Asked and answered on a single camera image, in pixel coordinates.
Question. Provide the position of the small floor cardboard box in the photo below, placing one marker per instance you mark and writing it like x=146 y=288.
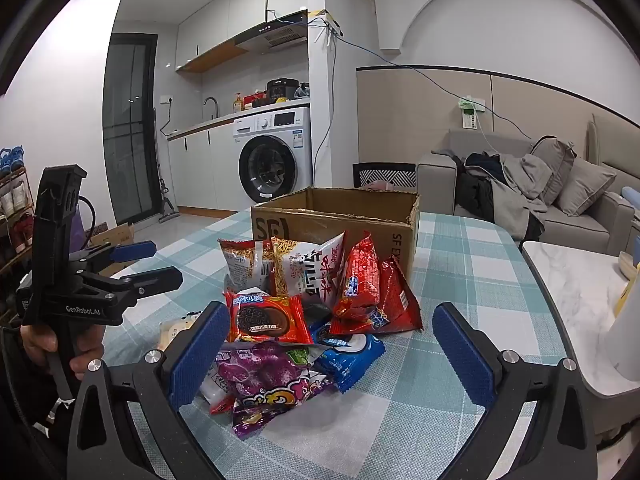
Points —
x=112 y=237

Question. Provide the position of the blue cookie packet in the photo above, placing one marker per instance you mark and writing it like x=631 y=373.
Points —
x=347 y=355

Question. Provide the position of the white kitchen base cabinet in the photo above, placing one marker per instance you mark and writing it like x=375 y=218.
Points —
x=205 y=165

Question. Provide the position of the black patterned chair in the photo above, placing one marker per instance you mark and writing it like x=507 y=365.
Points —
x=385 y=174

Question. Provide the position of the steel range hood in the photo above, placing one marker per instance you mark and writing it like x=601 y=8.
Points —
x=275 y=32

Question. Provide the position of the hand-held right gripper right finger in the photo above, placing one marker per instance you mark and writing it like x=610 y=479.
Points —
x=462 y=355

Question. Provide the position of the red-edged white noodle packet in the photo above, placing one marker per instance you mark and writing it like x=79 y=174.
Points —
x=242 y=265

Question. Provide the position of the checked teal tablecloth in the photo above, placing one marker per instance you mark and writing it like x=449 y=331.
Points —
x=450 y=270

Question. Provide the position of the light blue pillow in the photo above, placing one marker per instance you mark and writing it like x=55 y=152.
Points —
x=631 y=220

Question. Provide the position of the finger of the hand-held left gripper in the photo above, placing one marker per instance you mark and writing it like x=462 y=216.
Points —
x=135 y=251
x=155 y=280

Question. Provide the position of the grey stick vacuum cleaner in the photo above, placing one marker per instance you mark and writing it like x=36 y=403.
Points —
x=167 y=207

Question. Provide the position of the purple candy bag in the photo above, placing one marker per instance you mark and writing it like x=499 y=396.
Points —
x=265 y=380

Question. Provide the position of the wooden shoe rack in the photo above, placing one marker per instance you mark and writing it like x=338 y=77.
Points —
x=15 y=220

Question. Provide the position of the chrome faucet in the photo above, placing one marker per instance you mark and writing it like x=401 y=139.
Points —
x=212 y=105

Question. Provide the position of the person's left forearm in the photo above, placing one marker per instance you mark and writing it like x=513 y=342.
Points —
x=25 y=410

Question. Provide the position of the red crinkled snack bag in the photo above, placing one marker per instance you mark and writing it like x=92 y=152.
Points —
x=370 y=290

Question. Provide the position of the white wall socket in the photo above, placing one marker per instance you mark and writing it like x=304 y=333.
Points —
x=166 y=100

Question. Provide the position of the white marble side table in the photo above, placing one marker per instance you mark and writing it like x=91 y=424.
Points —
x=570 y=290

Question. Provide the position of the beige sofa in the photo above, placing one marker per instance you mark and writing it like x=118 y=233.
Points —
x=585 y=230

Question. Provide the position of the large grey cushion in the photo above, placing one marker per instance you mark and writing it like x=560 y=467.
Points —
x=552 y=160

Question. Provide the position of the grey coat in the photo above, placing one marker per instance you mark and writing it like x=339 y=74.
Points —
x=520 y=190

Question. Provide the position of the pink plastic bag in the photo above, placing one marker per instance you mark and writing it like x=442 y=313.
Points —
x=380 y=186

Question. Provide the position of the small cream snack packet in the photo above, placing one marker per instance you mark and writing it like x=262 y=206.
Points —
x=175 y=331

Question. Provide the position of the person's left hand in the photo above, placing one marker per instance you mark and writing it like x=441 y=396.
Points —
x=37 y=342

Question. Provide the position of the orange soap bottle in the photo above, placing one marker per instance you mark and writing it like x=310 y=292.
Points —
x=237 y=104

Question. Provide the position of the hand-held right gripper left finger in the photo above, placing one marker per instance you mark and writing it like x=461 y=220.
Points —
x=200 y=350

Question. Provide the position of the black clothes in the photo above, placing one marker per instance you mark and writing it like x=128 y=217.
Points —
x=472 y=190

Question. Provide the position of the green white power strip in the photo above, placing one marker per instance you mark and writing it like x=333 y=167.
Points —
x=470 y=112

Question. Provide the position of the white red-trimmed packet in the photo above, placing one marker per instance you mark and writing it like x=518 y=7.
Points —
x=216 y=392

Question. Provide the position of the black snack packet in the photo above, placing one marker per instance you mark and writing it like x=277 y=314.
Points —
x=316 y=314

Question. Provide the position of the red chocolate cookie packet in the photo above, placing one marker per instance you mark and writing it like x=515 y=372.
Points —
x=265 y=320

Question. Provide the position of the brown cardboard box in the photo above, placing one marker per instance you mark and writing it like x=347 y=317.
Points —
x=320 y=220

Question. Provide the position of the small grey cushion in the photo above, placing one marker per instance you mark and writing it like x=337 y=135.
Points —
x=585 y=187

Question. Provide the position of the white washing machine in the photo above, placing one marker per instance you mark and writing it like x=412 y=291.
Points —
x=272 y=165

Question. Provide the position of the black rice cooker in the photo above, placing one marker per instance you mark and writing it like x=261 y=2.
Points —
x=282 y=91

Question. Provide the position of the black glass door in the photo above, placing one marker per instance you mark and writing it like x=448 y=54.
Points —
x=127 y=130

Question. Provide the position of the white upper cabinets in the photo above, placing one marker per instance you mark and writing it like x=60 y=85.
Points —
x=240 y=5

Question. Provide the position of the white router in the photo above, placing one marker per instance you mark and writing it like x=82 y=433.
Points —
x=334 y=24

